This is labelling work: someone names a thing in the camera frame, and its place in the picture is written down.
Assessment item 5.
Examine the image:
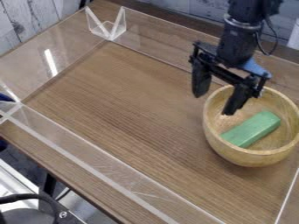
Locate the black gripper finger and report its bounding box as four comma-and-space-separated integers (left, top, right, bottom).
190, 60, 210, 98
221, 84, 250, 116

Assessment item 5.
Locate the black table leg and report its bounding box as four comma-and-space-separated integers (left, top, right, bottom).
42, 174, 57, 197

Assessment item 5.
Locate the black cable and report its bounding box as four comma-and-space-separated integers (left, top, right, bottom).
0, 193, 60, 224

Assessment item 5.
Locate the brown wooden bowl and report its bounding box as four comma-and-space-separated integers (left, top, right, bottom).
201, 86, 299, 167

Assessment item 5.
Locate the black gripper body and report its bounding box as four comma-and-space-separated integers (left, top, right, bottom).
189, 24, 272, 97

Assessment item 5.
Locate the green rectangular block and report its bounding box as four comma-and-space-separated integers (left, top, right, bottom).
220, 111, 281, 148

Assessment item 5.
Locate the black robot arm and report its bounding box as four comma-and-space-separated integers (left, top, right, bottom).
189, 0, 282, 116

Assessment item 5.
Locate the clear acrylic tray wall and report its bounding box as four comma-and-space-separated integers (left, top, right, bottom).
0, 2, 299, 224

